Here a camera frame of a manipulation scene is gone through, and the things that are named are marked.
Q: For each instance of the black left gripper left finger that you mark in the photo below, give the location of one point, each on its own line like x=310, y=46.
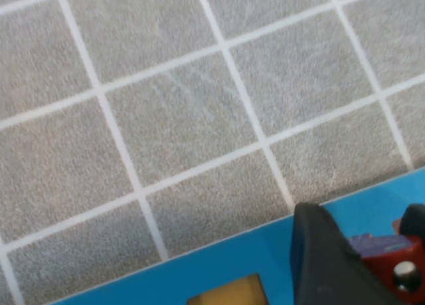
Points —
x=325, y=268

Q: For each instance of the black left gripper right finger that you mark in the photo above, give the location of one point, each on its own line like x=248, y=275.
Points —
x=415, y=222

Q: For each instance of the red wooden puzzle piece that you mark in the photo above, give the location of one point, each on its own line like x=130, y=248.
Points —
x=382, y=268

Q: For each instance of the colourful wooden puzzle board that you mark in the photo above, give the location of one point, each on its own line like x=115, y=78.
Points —
x=232, y=252

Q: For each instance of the grey checked tablecloth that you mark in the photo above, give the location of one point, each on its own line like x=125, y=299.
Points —
x=166, y=119

